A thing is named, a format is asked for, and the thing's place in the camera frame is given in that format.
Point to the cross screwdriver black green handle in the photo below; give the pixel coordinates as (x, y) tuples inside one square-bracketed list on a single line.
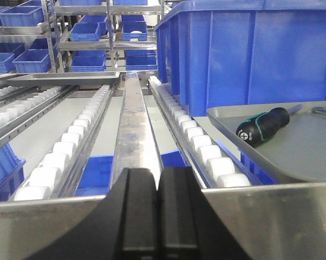
[(261, 127)]

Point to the white roller conveyor rail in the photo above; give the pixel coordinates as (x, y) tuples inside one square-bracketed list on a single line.
[(212, 165)]

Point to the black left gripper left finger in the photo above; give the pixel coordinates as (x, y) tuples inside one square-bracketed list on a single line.
[(122, 226)]

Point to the grey tray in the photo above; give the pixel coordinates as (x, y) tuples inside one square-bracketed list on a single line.
[(296, 153)]

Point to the blue bin on right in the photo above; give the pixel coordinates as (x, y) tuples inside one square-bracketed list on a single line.
[(223, 53)]

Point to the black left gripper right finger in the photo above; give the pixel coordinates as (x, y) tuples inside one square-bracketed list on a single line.
[(189, 226)]

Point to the stainless steel shelf rack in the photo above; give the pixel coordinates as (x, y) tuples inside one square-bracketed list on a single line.
[(73, 36)]

